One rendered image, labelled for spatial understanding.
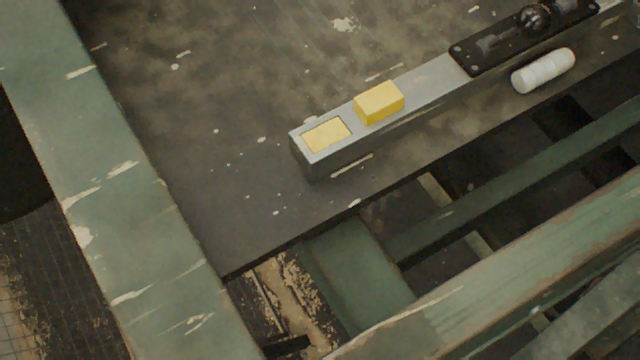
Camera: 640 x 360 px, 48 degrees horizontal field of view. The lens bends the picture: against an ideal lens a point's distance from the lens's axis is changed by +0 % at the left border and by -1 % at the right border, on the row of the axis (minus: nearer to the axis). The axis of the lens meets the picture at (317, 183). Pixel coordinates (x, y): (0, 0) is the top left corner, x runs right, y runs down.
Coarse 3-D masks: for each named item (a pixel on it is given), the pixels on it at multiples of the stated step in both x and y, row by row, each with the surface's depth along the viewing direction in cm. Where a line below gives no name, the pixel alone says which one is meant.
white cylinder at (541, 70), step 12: (564, 48) 89; (540, 60) 88; (552, 60) 88; (564, 60) 88; (516, 72) 87; (528, 72) 87; (540, 72) 87; (552, 72) 88; (516, 84) 88; (528, 84) 87; (540, 84) 88
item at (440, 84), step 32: (608, 0) 91; (576, 32) 91; (448, 64) 86; (512, 64) 88; (416, 96) 84; (448, 96) 85; (352, 128) 82; (384, 128) 82; (320, 160) 80; (352, 160) 84
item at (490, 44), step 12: (528, 12) 75; (540, 12) 74; (516, 24) 76; (528, 24) 75; (540, 24) 74; (492, 36) 86; (504, 36) 81; (528, 36) 76; (540, 36) 76; (480, 48) 85; (492, 48) 85
